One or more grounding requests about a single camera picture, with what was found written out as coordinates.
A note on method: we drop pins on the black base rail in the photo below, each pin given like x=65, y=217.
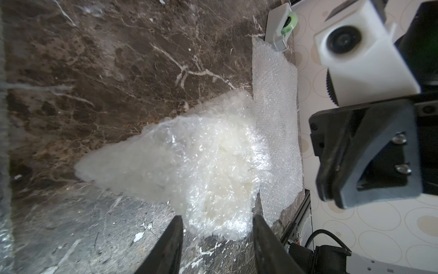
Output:
x=291, y=234

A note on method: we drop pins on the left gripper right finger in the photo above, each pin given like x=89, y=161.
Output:
x=270, y=255

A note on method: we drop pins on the bubble wrap sheet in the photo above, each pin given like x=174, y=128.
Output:
x=7, y=241
x=275, y=83
x=208, y=163

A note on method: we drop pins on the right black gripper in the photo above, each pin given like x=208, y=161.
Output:
x=373, y=153

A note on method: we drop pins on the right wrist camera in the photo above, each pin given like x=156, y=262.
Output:
x=356, y=46

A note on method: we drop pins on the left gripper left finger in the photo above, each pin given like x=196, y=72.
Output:
x=165, y=257

